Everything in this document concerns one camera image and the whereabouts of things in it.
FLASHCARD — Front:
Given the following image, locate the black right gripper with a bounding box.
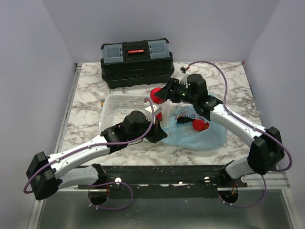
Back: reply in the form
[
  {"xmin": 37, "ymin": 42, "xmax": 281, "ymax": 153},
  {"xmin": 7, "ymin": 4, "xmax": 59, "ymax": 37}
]
[{"xmin": 154, "ymin": 78, "xmax": 197, "ymax": 105}]

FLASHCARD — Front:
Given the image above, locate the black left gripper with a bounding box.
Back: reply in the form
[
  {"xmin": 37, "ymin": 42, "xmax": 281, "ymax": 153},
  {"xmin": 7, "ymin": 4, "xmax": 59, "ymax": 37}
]
[{"xmin": 129, "ymin": 116, "xmax": 168, "ymax": 144}]

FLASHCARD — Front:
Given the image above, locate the red fake apple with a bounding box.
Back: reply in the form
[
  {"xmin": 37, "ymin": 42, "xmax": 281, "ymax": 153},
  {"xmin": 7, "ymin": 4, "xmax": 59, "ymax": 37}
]
[{"xmin": 149, "ymin": 87, "xmax": 166, "ymax": 104}]

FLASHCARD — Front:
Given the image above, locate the light blue plastic bag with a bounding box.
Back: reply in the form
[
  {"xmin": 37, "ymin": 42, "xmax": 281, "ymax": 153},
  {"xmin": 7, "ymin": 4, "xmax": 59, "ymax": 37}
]
[{"xmin": 162, "ymin": 103, "xmax": 227, "ymax": 150}]

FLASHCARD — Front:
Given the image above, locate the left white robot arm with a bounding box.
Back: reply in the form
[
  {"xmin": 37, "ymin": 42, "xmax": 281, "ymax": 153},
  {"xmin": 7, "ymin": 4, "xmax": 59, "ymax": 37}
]
[{"xmin": 23, "ymin": 111, "xmax": 167, "ymax": 200}]

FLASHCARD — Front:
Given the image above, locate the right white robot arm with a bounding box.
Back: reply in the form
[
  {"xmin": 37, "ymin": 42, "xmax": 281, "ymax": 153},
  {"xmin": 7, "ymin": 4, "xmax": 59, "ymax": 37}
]
[{"xmin": 154, "ymin": 74, "xmax": 285, "ymax": 187}]

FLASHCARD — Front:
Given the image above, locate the dark fake grape bunch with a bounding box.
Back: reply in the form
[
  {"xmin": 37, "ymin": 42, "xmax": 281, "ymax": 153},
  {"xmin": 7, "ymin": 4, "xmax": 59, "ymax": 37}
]
[{"xmin": 177, "ymin": 116, "xmax": 193, "ymax": 124}]

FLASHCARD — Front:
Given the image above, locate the red fake fruit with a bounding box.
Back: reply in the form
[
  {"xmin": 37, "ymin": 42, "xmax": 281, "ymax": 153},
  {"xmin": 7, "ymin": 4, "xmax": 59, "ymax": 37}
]
[{"xmin": 192, "ymin": 119, "xmax": 210, "ymax": 132}]

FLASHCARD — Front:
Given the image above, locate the white plastic basket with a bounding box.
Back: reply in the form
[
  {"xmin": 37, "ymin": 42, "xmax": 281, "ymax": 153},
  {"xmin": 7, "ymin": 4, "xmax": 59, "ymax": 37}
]
[{"xmin": 99, "ymin": 94, "xmax": 173, "ymax": 134}]

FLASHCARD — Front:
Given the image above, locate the black plastic toolbox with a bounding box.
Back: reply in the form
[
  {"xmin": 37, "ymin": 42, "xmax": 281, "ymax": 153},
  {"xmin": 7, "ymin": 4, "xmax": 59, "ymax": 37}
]
[{"xmin": 101, "ymin": 38, "xmax": 174, "ymax": 89}]

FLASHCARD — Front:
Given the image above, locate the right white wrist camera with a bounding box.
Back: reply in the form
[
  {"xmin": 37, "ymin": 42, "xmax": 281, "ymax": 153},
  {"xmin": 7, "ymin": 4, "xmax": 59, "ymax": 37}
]
[{"xmin": 179, "ymin": 65, "xmax": 191, "ymax": 87}]

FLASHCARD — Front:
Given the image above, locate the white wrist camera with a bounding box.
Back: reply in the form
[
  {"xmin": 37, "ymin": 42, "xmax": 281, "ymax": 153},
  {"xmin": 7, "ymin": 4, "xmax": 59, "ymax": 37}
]
[
  {"xmin": 179, "ymin": 65, "xmax": 191, "ymax": 87},
  {"xmin": 144, "ymin": 102, "xmax": 162, "ymax": 119}
]

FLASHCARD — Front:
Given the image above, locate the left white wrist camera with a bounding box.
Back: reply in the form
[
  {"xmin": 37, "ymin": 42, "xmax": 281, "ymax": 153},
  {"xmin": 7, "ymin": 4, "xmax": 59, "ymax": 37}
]
[{"xmin": 144, "ymin": 102, "xmax": 162, "ymax": 119}]

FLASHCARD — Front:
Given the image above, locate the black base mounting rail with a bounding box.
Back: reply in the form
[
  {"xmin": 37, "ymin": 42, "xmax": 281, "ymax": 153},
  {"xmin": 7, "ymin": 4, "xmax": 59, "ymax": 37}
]
[{"xmin": 78, "ymin": 164, "xmax": 247, "ymax": 199}]

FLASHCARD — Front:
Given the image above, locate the aluminium extrusion rail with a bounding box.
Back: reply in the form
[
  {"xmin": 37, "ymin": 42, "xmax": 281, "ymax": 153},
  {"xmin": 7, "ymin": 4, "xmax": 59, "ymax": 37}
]
[{"xmin": 241, "ymin": 172, "xmax": 290, "ymax": 190}]

